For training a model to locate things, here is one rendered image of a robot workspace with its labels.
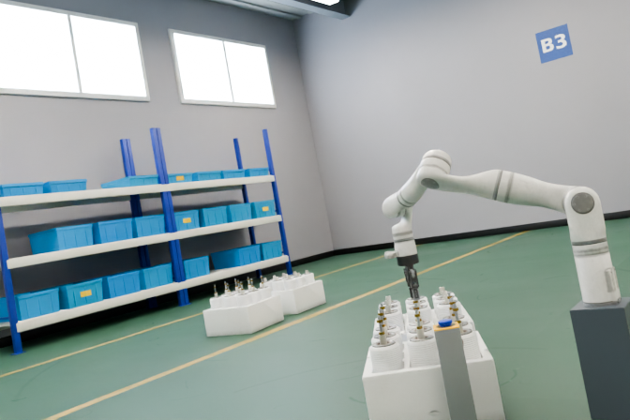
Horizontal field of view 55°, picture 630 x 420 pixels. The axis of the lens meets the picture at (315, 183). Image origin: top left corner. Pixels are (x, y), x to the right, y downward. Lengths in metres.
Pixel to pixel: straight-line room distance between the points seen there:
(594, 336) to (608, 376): 0.11
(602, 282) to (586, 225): 0.16
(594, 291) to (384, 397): 0.67
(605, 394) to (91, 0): 7.01
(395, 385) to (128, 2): 6.91
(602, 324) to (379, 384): 0.65
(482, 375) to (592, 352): 0.31
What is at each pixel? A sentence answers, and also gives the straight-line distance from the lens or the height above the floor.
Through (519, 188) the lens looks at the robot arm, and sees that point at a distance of 1.83.
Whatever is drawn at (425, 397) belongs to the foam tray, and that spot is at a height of 0.10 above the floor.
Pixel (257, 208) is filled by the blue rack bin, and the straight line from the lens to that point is 7.70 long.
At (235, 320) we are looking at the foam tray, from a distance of 4.17.
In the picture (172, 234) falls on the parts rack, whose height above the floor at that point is 0.76.
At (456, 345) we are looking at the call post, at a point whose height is 0.26.
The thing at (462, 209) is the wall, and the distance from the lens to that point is 8.85.
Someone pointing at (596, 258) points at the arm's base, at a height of 0.43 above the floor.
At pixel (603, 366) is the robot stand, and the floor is 0.15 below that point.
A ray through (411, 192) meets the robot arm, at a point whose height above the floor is 0.70.
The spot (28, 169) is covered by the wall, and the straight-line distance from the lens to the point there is 6.82.
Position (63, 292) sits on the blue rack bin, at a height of 0.41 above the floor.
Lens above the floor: 0.68
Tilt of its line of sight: 3 degrees up
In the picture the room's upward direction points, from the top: 10 degrees counter-clockwise
